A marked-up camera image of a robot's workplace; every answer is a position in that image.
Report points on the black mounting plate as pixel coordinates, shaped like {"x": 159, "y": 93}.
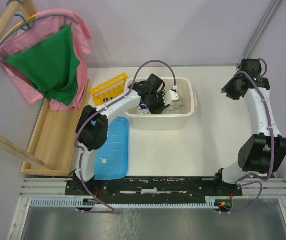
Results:
{"x": 161, "y": 190}

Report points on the metal clamp tongs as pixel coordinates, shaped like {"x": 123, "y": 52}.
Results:
{"x": 173, "y": 108}

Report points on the aluminium frame rail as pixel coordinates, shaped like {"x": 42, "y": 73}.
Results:
{"x": 267, "y": 189}

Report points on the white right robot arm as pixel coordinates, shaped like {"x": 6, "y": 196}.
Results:
{"x": 264, "y": 152}

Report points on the pink shirt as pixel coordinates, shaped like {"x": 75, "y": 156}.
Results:
{"x": 44, "y": 29}

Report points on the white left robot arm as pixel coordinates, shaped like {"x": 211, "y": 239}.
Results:
{"x": 92, "y": 128}

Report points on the blue plastic tray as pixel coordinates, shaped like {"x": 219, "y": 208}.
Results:
{"x": 112, "y": 161}

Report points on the yellow clothes hanger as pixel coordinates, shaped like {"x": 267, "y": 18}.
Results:
{"x": 24, "y": 20}

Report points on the yellow test tube rack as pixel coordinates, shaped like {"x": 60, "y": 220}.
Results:
{"x": 109, "y": 89}

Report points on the green cloth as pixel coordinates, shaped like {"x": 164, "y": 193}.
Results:
{"x": 51, "y": 66}

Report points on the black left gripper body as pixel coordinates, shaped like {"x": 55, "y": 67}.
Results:
{"x": 157, "y": 103}

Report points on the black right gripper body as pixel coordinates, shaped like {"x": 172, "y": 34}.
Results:
{"x": 231, "y": 88}

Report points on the white plastic bin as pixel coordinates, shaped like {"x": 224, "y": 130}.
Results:
{"x": 143, "y": 120}

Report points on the clear tube with blue cap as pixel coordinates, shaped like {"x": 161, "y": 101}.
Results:
{"x": 143, "y": 107}

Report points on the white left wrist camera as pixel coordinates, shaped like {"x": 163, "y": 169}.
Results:
{"x": 173, "y": 95}

